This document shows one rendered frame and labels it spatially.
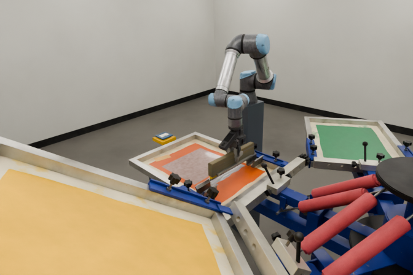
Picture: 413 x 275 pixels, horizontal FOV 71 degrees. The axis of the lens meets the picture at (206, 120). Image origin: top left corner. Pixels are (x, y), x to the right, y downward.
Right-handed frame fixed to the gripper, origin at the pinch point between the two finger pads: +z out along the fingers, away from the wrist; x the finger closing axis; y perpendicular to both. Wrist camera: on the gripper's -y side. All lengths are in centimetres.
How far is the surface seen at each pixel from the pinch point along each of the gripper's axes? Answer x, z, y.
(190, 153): 42.8, 13.1, 6.7
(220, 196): -4.8, 12.9, -15.2
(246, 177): -3.8, 13.0, 8.1
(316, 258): -62, 3, -29
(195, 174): 20.1, 13.0, -9.5
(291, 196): -37.5, 4.2, -2.6
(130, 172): 200, 109, 43
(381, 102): 19, 68, 380
